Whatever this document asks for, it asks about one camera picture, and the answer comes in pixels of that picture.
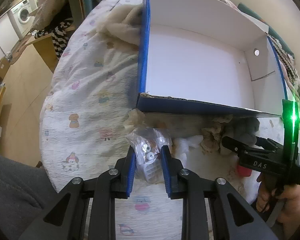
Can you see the white fluffy sock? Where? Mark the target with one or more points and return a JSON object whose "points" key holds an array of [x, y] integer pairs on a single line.
{"points": [[182, 146]]}

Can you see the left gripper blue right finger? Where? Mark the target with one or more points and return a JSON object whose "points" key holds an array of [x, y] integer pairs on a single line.
{"points": [[170, 168]]}

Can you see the white washing machine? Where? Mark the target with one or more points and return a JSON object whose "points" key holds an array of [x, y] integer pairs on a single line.
{"points": [[20, 12]]}

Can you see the clear plastic bag with trinkets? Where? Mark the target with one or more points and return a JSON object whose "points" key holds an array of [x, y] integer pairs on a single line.
{"points": [[147, 144]]}

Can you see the cream fluffy cloth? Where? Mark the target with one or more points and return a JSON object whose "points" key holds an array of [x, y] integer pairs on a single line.
{"points": [[121, 27]]}

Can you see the white and blue cardboard box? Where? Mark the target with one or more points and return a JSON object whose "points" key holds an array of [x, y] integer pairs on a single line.
{"points": [[203, 56]]}

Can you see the beige lace scrunchie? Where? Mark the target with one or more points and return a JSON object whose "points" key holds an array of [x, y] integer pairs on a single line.
{"points": [[212, 132]]}

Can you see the white patterned bed quilt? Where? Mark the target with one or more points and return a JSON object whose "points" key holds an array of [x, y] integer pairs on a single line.
{"points": [[86, 116]]}

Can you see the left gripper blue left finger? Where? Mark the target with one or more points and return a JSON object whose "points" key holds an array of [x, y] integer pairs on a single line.
{"points": [[126, 167]]}

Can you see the striped knitted blanket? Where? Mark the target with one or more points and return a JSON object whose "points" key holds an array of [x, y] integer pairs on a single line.
{"points": [[58, 33]]}

